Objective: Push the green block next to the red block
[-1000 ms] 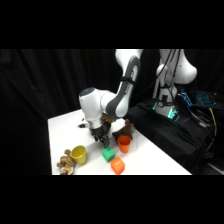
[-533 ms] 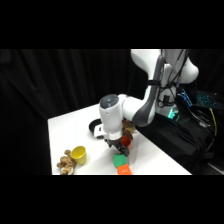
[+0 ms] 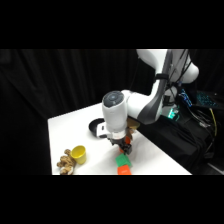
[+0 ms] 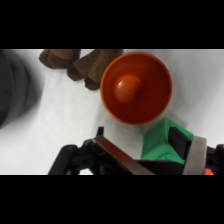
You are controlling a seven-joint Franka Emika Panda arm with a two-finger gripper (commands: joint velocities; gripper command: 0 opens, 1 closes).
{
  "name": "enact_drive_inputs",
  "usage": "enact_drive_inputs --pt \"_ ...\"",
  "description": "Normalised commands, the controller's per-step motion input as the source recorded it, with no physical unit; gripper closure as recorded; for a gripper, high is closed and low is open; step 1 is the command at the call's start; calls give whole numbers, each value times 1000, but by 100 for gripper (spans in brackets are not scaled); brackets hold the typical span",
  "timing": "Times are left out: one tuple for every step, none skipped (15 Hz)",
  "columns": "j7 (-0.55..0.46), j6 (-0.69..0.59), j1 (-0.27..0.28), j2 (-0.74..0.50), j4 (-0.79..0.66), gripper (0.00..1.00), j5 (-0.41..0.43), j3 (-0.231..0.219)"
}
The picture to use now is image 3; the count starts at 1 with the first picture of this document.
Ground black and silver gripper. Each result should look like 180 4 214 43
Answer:
109 129 133 156

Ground green block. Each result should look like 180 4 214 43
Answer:
114 153 133 169

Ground red block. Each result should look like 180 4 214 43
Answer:
116 165 133 176

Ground brown plush toy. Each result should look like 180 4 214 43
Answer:
127 128 138 142

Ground black bowl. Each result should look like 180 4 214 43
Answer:
88 117 105 138

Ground yellow cup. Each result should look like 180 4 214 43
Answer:
70 145 88 166

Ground black robot stand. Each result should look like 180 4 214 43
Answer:
134 103 216 175

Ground small green light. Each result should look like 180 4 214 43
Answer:
167 107 180 122

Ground blue backlit keyboard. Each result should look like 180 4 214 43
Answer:
195 90 222 109

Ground black curtain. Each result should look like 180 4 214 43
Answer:
0 49 224 176

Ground tan wrist mount piece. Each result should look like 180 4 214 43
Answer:
127 117 142 131

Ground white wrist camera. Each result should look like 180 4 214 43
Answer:
96 121 110 139

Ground yellow cable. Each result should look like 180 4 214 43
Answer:
208 107 219 138

